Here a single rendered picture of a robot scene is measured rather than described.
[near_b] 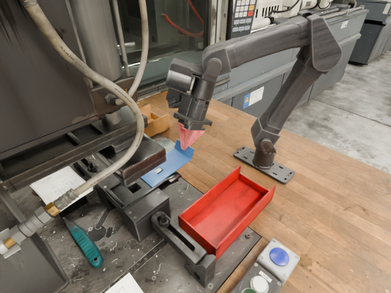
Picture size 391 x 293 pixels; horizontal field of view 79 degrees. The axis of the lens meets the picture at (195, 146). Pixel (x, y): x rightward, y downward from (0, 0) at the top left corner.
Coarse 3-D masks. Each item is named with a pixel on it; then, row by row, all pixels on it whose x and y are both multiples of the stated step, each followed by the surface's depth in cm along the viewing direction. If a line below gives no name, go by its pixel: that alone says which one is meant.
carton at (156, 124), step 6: (144, 108) 97; (150, 108) 99; (144, 114) 98; (150, 114) 101; (156, 114) 99; (168, 114) 92; (150, 120) 100; (156, 120) 89; (162, 120) 91; (168, 120) 93; (150, 126) 88; (156, 126) 90; (162, 126) 92; (168, 126) 95; (144, 132) 87; (150, 132) 89; (156, 132) 91; (162, 132) 94
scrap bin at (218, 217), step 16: (240, 176) 72; (208, 192) 62; (224, 192) 69; (240, 192) 69; (256, 192) 69; (272, 192) 64; (192, 208) 59; (208, 208) 65; (224, 208) 65; (240, 208) 65; (256, 208) 59; (192, 224) 61; (208, 224) 61; (224, 224) 61; (240, 224) 55; (208, 240) 51; (224, 240) 51
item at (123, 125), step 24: (120, 120) 48; (144, 120) 49; (48, 144) 44; (72, 144) 44; (96, 144) 43; (120, 144) 46; (144, 144) 48; (0, 168) 37; (24, 168) 39; (48, 168) 39; (120, 168) 43; (144, 168) 46
